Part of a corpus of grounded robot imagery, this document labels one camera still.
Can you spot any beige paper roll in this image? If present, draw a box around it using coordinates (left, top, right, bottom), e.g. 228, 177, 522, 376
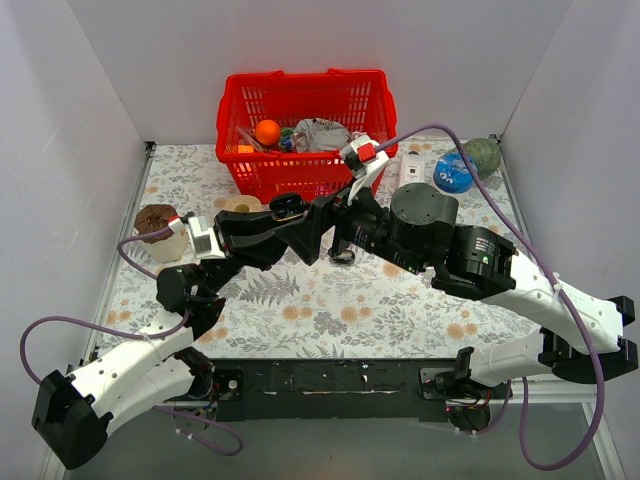
222, 195, 263, 213

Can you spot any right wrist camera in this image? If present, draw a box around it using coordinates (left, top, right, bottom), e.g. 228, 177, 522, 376
339, 134, 389, 206

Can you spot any green textured ball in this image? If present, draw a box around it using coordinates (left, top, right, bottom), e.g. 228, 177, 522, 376
463, 138, 501, 180

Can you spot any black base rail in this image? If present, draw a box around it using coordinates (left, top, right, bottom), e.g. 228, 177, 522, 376
154, 357, 496, 424

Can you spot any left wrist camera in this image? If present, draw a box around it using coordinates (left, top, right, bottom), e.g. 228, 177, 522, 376
168, 212, 226, 260

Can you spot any crumpled silver foil bag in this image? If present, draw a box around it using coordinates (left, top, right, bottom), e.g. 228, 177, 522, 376
292, 118, 351, 153

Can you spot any orange fruit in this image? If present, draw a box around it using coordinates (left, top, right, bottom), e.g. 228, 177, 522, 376
254, 119, 281, 146

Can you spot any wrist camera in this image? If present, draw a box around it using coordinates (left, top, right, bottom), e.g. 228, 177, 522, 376
168, 212, 226, 260
339, 134, 389, 206

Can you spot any black gold-trimmed charging case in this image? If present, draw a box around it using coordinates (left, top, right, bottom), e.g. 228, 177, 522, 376
269, 192, 308, 222

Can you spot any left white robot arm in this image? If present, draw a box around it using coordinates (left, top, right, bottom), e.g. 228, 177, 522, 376
32, 208, 306, 470

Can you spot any floral patterned table mat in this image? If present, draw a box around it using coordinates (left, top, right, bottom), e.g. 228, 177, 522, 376
102, 137, 538, 359

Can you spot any brown-topped paper cup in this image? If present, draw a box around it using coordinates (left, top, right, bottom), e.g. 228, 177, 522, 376
134, 204, 188, 263

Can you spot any white rectangular bottle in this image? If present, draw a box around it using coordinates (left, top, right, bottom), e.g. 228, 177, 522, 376
398, 150, 426, 188

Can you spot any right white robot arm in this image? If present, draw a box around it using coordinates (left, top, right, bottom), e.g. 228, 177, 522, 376
269, 183, 639, 398

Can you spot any red plastic shopping basket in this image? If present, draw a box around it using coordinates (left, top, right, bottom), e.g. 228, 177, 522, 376
216, 69, 397, 204

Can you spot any black oval charging case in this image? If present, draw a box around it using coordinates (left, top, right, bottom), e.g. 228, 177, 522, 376
330, 250, 355, 265

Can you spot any blue-lidded white jar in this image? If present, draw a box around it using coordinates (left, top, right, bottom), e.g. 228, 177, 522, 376
433, 152, 474, 194

